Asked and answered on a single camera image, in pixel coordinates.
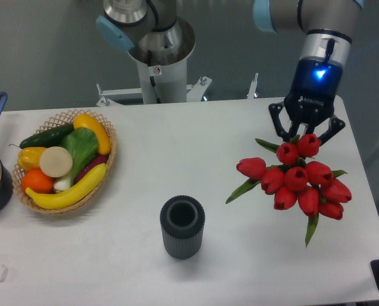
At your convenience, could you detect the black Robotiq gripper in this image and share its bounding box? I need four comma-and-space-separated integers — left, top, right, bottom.
268, 29, 353, 147

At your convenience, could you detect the red tulip bouquet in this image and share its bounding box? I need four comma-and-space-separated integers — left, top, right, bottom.
225, 134, 352, 245

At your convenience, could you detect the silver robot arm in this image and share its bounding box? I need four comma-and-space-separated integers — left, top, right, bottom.
96, 1, 364, 143

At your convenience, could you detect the dark grey ribbed vase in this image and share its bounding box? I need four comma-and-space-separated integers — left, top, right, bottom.
160, 195, 205, 259

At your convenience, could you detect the purple eggplant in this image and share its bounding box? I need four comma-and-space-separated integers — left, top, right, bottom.
74, 155, 108, 184

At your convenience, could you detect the green leafy cabbage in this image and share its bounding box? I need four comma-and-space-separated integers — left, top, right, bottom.
54, 127, 98, 193

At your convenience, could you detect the yellow squash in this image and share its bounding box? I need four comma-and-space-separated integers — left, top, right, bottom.
73, 113, 111, 155

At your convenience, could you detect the green cucumber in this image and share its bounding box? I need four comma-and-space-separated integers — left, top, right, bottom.
10, 124, 74, 149

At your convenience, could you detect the round beige wooden disc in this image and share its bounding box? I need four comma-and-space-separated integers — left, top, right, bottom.
39, 147, 73, 178

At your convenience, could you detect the yellow banana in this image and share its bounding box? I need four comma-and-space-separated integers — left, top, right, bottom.
26, 163, 107, 210

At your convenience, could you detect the orange fruit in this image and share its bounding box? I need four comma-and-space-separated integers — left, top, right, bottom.
21, 169, 54, 194

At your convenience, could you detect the yellow bell pepper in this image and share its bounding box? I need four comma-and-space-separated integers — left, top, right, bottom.
17, 147, 47, 171

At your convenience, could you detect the white metal frame bracket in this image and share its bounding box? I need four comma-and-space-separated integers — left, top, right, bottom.
96, 72, 260, 107

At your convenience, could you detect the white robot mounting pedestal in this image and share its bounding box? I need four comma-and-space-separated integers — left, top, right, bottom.
128, 51, 192, 105

